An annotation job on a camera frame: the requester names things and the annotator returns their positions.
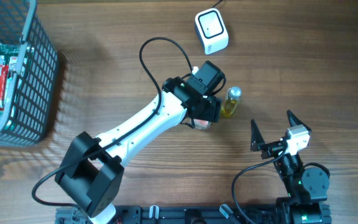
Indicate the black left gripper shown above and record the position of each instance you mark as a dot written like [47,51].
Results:
[207,103]

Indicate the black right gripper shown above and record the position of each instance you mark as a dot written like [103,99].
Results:
[258,143]

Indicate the green lid glass jar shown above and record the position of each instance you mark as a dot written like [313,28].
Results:
[201,124]

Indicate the yellow oil bottle silver cap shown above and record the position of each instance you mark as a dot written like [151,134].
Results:
[231,101]

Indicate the red stick sachet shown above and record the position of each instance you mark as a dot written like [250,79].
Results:
[0,87]

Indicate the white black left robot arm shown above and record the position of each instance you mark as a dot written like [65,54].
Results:
[92,169]

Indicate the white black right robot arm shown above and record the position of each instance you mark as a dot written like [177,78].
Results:
[306,184]

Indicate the white barcode scanner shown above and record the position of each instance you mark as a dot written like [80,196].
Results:
[211,30]

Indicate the grey plastic mesh basket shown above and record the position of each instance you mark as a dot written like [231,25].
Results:
[29,94]

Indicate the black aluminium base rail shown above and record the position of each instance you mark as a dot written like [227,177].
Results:
[265,213]

